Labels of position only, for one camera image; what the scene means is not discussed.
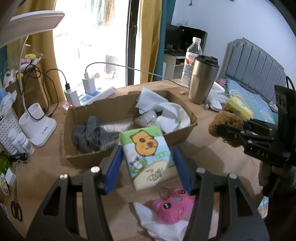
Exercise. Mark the white desk lamp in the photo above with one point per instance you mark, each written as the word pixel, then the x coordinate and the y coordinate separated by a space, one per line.
pixel 39 129

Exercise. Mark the pack of cotton swabs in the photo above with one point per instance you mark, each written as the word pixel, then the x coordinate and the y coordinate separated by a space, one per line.
pixel 115 127

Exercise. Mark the grey socks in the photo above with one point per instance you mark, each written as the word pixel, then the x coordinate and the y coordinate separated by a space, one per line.
pixel 92 135

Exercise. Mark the brown cardboard box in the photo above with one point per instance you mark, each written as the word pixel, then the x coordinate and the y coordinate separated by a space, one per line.
pixel 92 109

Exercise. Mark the clear pack of cotton pads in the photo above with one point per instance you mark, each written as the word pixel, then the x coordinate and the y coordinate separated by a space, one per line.
pixel 146 118

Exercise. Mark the brown plush toy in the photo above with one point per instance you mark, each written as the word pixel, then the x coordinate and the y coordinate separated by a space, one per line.
pixel 225 120

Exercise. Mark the steel tumbler with black lid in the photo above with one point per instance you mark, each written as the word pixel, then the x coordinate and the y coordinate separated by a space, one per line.
pixel 202 81

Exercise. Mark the teal curtain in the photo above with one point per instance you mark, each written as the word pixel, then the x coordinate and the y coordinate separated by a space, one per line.
pixel 167 23

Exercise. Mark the black computer monitor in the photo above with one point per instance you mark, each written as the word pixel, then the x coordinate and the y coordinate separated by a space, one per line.
pixel 187 38

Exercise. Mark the white side desk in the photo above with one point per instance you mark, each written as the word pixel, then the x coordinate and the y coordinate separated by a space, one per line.
pixel 172 64

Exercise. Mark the white towel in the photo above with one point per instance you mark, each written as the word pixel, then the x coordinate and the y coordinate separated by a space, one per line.
pixel 173 115

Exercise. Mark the clear plastic water bottle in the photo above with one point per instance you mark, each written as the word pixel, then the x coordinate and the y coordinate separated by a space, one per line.
pixel 190 60

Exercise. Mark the clear bag of plush toys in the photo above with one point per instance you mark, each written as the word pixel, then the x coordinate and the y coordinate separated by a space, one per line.
pixel 25 66

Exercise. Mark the yellow packet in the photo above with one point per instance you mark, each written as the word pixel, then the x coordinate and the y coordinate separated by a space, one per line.
pixel 239 109

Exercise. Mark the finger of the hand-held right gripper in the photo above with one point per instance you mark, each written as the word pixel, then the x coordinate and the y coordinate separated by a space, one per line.
pixel 261 125
pixel 245 136

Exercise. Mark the white power strip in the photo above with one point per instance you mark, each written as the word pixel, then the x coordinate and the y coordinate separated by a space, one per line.
pixel 99 95

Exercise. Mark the cartoon print tissue packet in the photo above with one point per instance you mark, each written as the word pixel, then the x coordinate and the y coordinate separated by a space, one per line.
pixel 145 157

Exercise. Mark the pink plush toy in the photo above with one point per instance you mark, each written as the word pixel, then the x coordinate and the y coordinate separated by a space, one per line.
pixel 173 206

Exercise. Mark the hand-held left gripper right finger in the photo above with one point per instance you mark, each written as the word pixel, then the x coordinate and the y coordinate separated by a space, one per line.
pixel 182 170

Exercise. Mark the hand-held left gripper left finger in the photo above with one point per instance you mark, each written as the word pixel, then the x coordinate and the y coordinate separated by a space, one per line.
pixel 113 170

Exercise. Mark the blue printed bed sheet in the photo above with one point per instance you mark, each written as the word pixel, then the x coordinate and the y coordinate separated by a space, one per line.
pixel 249 95

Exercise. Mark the yellow curtain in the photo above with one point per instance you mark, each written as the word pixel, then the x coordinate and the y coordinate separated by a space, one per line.
pixel 41 58
pixel 149 39

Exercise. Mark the white plastic basket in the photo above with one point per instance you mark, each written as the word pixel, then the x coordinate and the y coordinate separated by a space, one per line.
pixel 9 132

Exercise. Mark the grey padded headboard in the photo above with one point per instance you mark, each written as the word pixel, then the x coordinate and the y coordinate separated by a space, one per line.
pixel 254 64

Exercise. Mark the black scissors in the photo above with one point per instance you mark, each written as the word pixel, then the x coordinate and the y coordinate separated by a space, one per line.
pixel 16 206

